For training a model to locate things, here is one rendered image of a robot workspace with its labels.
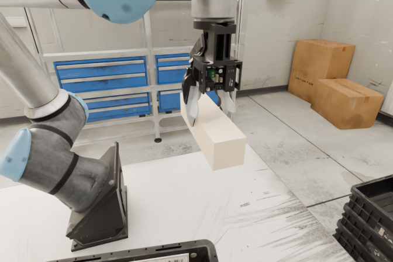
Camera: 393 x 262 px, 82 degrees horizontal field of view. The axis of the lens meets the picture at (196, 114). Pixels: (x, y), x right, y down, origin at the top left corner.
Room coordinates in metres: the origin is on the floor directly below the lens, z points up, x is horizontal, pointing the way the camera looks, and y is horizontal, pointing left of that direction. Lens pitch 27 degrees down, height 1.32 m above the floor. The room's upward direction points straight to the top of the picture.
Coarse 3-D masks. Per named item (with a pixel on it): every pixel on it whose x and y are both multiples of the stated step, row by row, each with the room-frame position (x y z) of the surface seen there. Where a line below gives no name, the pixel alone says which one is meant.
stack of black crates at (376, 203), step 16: (352, 192) 0.72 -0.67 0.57; (368, 192) 0.76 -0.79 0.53; (384, 192) 0.80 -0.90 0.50; (352, 208) 0.71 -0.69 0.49; (368, 208) 0.66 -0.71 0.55; (384, 208) 0.71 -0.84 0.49; (336, 224) 0.74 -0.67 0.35; (352, 224) 0.68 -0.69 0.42; (368, 224) 0.63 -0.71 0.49; (384, 224) 0.59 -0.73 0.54; (352, 240) 0.65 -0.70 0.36; (368, 240) 0.61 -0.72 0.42; (384, 240) 0.56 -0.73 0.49; (352, 256) 0.64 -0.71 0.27; (368, 256) 0.58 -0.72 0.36; (384, 256) 0.54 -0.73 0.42
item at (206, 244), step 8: (192, 240) 0.26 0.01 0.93; (200, 240) 0.26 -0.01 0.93; (208, 240) 0.26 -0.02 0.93; (144, 248) 0.25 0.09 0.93; (152, 248) 0.25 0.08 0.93; (160, 248) 0.25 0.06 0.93; (168, 248) 0.25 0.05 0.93; (176, 248) 0.26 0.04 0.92; (184, 248) 0.25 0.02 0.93; (192, 248) 0.25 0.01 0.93; (200, 248) 0.25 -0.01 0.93; (208, 248) 0.25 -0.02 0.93; (80, 256) 0.24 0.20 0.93; (88, 256) 0.24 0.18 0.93; (96, 256) 0.24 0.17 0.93; (104, 256) 0.24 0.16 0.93; (112, 256) 0.24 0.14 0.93; (120, 256) 0.24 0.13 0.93; (128, 256) 0.24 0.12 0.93; (136, 256) 0.24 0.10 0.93; (144, 256) 0.24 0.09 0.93; (208, 256) 0.24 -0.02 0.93; (216, 256) 0.24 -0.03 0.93
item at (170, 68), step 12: (156, 60) 2.02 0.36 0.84; (168, 60) 2.04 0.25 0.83; (180, 60) 2.08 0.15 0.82; (156, 72) 2.02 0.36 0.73; (168, 72) 2.05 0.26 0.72; (180, 72) 2.08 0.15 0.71; (168, 96) 2.04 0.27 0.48; (216, 96) 2.19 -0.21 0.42; (168, 108) 2.04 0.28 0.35; (180, 108) 2.08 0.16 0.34
